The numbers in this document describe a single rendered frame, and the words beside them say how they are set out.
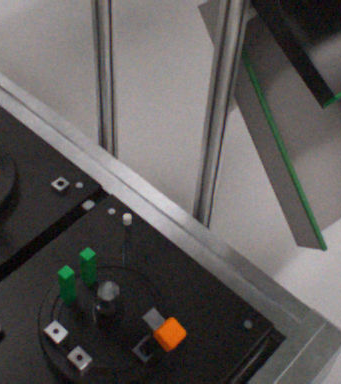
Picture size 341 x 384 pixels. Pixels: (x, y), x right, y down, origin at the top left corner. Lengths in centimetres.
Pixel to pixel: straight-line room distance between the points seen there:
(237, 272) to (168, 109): 36
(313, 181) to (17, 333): 35
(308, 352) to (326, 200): 16
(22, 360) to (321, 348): 30
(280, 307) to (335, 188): 15
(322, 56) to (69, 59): 59
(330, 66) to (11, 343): 40
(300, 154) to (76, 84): 46
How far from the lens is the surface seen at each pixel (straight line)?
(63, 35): 119
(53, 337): 68
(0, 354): 72
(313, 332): 75
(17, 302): 74
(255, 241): 92
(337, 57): 65
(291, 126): 76
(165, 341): 60
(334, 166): 79
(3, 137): 88
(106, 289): 65
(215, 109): 70
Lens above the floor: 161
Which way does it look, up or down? 49 degrees down
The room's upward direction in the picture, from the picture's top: 3 degrees clockwise
